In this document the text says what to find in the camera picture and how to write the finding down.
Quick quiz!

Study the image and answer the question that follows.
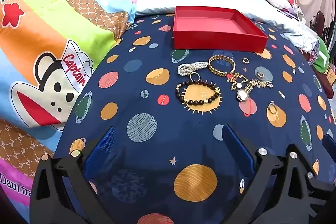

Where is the colourful cartoon monkey quilt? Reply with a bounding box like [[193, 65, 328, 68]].
[[0, 0, 138, 207]]

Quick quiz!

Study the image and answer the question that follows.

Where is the gold charm chain bracelet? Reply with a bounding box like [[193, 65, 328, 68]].
[[226, 73, 249, 91]]

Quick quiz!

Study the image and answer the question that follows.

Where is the navy planet print blanket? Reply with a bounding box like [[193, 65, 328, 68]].
[[54, 13, 336, 224]]

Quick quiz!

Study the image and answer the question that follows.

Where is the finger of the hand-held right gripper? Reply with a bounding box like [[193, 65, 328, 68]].
[[306, 134, 336, 203]]

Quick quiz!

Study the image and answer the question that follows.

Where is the dark wooden bead bracelet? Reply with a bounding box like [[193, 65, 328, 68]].
[[175, 80, 221, 106]]

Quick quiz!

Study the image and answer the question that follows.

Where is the white pearl bracelet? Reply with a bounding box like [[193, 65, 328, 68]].
[[178, 61, 209, 76]]

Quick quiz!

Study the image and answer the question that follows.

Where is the red cardboard box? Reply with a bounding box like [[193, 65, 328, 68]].
[[173, 6, 269, 53]]

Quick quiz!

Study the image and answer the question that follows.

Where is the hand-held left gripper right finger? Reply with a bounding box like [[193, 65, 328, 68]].
[[223, 124, 315, 224]]

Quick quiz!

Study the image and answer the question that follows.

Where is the gold wrist watch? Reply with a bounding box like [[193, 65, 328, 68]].
[[236, 79, 274, 103]]

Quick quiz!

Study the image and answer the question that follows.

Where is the gold chain bangle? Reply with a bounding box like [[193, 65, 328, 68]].
[[208, 55, 236, 78]]

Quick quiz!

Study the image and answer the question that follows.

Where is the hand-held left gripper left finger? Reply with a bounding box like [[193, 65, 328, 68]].
[[30, 126, 116, 224]]

